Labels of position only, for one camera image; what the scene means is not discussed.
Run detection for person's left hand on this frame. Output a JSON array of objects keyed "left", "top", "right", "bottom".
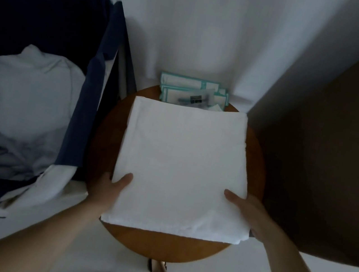
[{"left": 85, "top": 166, "right": 134, "bottom": 217}]

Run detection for person's right hand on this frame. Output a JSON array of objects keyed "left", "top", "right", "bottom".
[{"left": 217, "top": 188, "right": 291, "bottom": 248}]

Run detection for white towel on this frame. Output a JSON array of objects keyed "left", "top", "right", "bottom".
[{"left": 99, "top": 92, "right": 269, "bottom": 248}]

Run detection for brown housekeeping cart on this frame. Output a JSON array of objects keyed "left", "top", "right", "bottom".
[{"left": 224, "top": 0, "right": 359, "bottom": 269}]

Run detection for clear packet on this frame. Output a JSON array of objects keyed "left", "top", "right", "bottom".
[{"left": 176, "top": 88, "right": 226, "bottom": 113}]

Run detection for teal white boxes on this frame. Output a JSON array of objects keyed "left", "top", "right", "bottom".
[{"left": 156, "top": 71, "right": 233, "bottom": 114}]

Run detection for person's left forearm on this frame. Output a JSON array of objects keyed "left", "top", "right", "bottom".
[{"left": 0, "top": 183, "right": 111, "bottom": 272}]

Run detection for round wooden side table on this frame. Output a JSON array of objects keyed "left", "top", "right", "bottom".
[{"left": 73, "top": 75, "right": 280, "bottom": 272}]

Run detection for white pillowcase black piping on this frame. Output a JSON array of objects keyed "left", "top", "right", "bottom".
[{"left": 0, "top": 39, "right": 91, "bottom": 192}]

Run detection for navy laundry hamper white frame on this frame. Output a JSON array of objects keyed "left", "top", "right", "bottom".
[{"left": 0, "top": 0, "right": 152, "bottom": 246}]

